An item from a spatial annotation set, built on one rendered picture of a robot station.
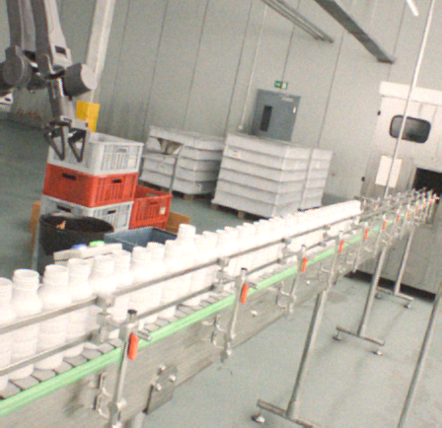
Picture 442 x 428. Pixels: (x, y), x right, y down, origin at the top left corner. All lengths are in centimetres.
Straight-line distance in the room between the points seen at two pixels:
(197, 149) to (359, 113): 430
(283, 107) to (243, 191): 435
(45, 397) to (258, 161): 725
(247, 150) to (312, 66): 444
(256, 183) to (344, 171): 399
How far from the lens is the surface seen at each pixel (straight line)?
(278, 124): 1218
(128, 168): 410
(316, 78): 1207
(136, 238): 220
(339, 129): 1181
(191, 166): 862
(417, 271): 602
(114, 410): 102
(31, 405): 92
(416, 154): 593
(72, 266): 96
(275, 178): 796
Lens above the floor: 146
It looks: 9 degrees down
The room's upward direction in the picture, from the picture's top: 12 degrees clockwise
